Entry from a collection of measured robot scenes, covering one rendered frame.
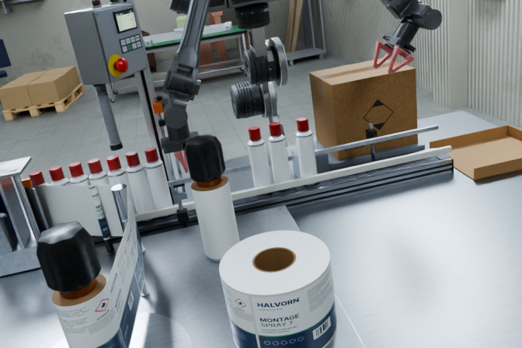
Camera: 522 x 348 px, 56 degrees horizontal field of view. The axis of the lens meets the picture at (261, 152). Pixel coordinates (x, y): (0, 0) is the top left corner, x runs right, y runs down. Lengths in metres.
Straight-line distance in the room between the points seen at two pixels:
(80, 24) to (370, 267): 0.93
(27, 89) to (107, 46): 6.22
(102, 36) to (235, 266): 0.72
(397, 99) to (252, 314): 1.08
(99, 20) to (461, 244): 1.05
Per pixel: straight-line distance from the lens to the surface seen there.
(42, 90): 7.47
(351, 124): 1.70
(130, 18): 1.44
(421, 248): 1.27
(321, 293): 0.88
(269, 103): 2.46
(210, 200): 1.12
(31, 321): 1.23
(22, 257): 1.41
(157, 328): 1.04
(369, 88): 1.69
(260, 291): 0.84
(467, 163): 1.71
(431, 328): 1.05
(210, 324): 1.03
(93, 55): 1.37
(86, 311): 0.87
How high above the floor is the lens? 1.52
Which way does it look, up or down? 21 degrees down
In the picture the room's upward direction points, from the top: 9 degrees counter-clockwise
